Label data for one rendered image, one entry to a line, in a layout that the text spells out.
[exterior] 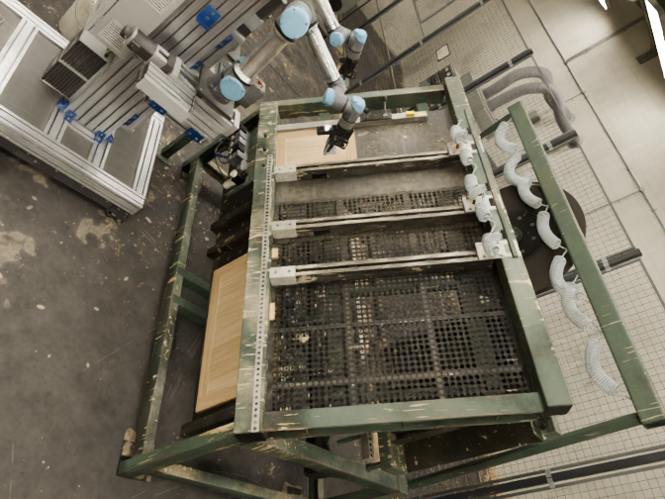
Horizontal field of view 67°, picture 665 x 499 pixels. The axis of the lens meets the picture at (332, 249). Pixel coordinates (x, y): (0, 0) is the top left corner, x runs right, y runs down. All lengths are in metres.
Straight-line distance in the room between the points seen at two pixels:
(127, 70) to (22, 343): 1.40
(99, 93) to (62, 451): 1.76
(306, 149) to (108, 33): 1.22
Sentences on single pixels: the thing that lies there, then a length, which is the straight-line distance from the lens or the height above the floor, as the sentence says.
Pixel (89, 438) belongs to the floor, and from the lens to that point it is 2.76.
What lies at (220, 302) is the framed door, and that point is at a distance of 3.05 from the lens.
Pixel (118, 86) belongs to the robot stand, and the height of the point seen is 0.59.
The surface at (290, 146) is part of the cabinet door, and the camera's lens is 3.21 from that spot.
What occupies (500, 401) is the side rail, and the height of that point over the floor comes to 1.71.
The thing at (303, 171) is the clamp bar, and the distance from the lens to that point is 2.94.
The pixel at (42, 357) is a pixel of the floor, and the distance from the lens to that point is 2.74.
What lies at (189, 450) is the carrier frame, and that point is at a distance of 2.41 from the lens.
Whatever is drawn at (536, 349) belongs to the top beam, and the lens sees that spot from 2.26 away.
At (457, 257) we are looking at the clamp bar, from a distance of 2.52.
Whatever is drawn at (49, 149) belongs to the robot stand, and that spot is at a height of 0.23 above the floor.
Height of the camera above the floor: 2.31
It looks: 27 degrees down
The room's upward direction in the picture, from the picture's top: 63 degrees clockwise
